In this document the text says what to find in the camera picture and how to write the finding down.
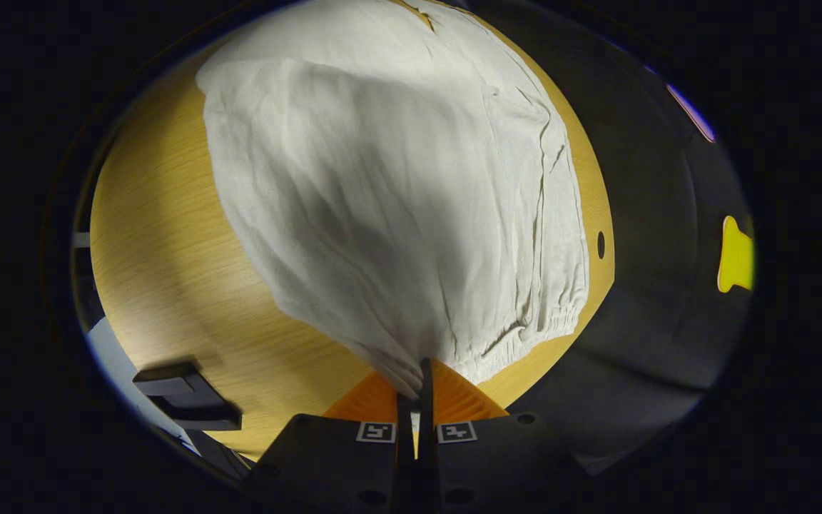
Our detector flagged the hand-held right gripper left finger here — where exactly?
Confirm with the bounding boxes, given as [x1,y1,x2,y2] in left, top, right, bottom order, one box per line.
[243,370,417,514]

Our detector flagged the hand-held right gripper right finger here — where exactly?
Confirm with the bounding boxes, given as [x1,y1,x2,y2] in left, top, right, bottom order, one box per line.
[417,357,592,514]

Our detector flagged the white jeans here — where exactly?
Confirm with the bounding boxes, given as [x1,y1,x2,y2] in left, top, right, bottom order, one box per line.
[196,0,590,399]

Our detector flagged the black backdrop cloth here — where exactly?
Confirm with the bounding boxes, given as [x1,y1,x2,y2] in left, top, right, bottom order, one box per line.
[447,0,756,475]

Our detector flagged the black bracket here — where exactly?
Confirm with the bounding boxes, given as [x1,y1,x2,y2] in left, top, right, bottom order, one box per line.
[133,361,243,432]

